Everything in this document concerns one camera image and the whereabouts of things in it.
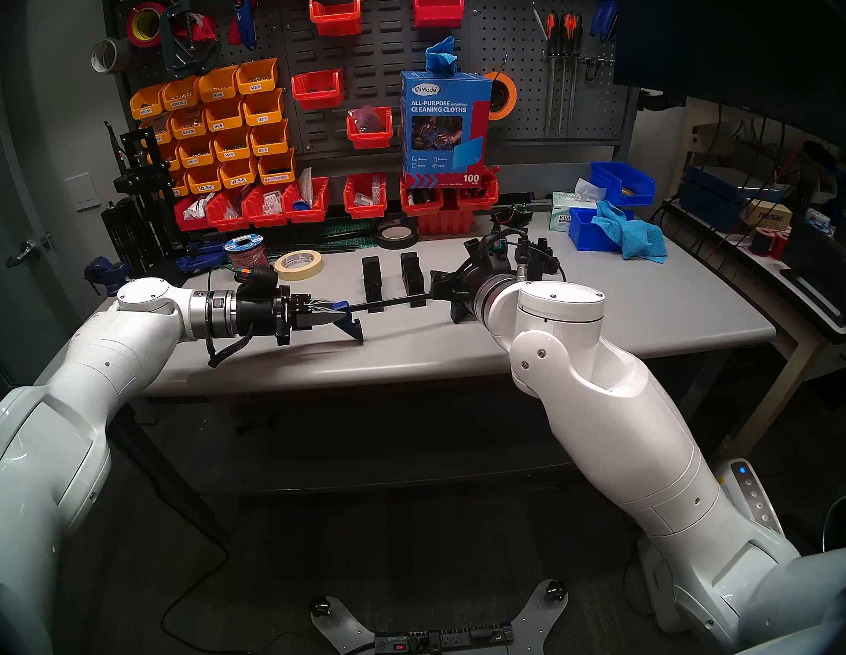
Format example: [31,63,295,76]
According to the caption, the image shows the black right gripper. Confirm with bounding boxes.
[428,256,502,328]

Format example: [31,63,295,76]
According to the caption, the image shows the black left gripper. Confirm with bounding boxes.
[233,282,354,352]

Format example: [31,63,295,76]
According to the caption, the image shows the blue and black bar clamp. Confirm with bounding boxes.
[329,287,461,346]

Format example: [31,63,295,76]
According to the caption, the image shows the white vented robot base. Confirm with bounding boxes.
[630,454,792,636]

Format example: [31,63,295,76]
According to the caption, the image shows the black 3D printed piece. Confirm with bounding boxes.
[360,255,385,314]
[400,250,427,309]

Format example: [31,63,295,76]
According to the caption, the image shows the black notched printed block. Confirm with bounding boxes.
[511,234,562,286]

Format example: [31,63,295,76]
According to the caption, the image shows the blue spare clamp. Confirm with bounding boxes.
[175,237,231,277]

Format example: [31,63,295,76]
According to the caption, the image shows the black hanging clamp tool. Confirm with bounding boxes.
[157,0,223,80]

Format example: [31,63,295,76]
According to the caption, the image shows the beige masking tape roll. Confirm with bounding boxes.
[272,248,325,284]

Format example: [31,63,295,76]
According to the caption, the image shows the stack of red bins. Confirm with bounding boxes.
[417,208,476,237]

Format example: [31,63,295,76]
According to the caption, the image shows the black tape roll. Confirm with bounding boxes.
[375,217,420,252]

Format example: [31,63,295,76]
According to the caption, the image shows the green cutting mat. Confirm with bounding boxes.
[315,220,380,256]

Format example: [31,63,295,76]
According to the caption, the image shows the red bin with manual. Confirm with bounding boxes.
[280,175,333,225]

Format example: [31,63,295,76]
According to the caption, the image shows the red bin with red parts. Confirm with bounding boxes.
[453,166,502,213]

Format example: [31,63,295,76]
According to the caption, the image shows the red bin with small bags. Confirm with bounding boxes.
[240,183,290,229]

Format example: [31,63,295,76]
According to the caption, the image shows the red bin with screw pack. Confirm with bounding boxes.
[341,172,390,220]

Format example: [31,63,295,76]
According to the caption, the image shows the Kimtech tissue box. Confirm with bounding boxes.
[546,175,610,234]

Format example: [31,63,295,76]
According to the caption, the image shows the small blue plastic bin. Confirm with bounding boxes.
[567,203,627,255]

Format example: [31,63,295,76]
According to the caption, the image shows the yellow bin labelled M4 HEX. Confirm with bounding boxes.
[256,147,298,186]

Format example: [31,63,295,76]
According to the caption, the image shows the yellow bin labelled M2.5-5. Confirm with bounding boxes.
[218,156,262,191]

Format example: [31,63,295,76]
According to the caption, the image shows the yellow parts bin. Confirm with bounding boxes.
[160,76,202,113]
[196,66,242,104]
[177,134,217,168]
[170,107,210,141]
[185,163,224,196]
[203,96,248,133]
[128,84,168,121]

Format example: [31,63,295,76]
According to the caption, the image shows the blue cleaning cloths box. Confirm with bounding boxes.
[393,63,502,193]

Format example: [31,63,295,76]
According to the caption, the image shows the yellow bin labelled M3-6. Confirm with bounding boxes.
[248,118,292,157]

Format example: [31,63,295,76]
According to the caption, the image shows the yellow bin labelled M3-8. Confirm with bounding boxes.
[211,126,254,162]

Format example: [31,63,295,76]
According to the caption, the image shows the crumpled blue microfiber cloth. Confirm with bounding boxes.
[589,195,670,270]

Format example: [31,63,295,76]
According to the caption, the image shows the yellow bin labelled M3-4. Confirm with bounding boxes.
[241,87,288,126]

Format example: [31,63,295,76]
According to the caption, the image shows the large blue plastic bin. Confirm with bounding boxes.
[589,156,658,212]

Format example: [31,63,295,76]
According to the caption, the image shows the orange tape spool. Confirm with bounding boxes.
[482,69,521,122]

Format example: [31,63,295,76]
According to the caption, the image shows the blue bench vise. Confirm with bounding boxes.
[82,253,135,298]

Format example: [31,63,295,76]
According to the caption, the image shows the yellow bin labelled M3X6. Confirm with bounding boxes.
[234,58,282,96]

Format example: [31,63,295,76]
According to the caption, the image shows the blue cloth tuft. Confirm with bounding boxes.
[424,35,460,77]

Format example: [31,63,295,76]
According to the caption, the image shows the dark blue storage bin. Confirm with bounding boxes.
[676,161,746,217]

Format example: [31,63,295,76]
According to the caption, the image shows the orange black screwdriver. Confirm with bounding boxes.
[534,12,570,138]
[556,12,592,135]

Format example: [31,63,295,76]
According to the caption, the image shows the small cardboard box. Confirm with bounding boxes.
[740,197,796,233]

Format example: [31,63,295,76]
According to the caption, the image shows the red and yellow tape roll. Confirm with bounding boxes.
[125,1,169,49]

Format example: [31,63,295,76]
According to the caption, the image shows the black power strip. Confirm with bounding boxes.
[373,621,516,655]

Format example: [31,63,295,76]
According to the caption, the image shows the beige side desk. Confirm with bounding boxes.
[659,183,846,463]

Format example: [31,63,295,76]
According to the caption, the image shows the black flat case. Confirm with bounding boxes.
[778,216,846,335]

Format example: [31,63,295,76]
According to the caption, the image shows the large black monitor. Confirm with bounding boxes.
[608,0,846,174]

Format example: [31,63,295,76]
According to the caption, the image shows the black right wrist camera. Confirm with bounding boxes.
[470,233,519,272]

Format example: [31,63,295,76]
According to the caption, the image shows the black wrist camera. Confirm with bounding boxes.
[470,233,519,272]
[235,264,281,296]

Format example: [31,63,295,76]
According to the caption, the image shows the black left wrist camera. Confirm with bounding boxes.
[235,264,281,296]

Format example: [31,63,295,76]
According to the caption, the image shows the red wire spool blue label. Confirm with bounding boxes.
[222,232,271,275]

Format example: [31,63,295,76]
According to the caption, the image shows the black right wrist cables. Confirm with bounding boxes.
[459,224,568,292]

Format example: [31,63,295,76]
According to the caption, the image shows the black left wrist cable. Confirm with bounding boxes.
[202,323,259,371]

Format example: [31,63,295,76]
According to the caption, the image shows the grey workbench frame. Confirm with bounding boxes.
[99,314,792,557]

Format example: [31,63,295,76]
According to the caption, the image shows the red wall bin with bag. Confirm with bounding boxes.
[345,105,395,151]

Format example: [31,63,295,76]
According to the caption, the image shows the black metal frame stand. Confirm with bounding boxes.
[92,117,187,281]

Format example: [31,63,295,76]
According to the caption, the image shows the dark pegboard wall panel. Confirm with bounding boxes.
[104,0,644,203]

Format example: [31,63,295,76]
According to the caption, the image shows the white light switch plate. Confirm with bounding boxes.
[64,173,101,213]

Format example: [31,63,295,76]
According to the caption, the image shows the silver door handle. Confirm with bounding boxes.
[3,232,55,269]

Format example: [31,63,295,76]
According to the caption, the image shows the blue handled hanging tool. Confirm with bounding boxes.
[225,0,261,54]

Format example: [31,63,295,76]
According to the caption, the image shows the small red wire spool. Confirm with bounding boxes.
[748,223,793,262]

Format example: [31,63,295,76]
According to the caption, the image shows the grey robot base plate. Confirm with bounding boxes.
[308,575,574,655]

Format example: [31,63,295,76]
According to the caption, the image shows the blue handled pliers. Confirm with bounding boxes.
[586,0,625,42]

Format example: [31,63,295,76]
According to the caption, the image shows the grey duct tape roll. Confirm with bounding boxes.
[89,36,133,75]

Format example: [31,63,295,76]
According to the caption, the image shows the black floor cable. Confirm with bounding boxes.
[147,475,379,655]

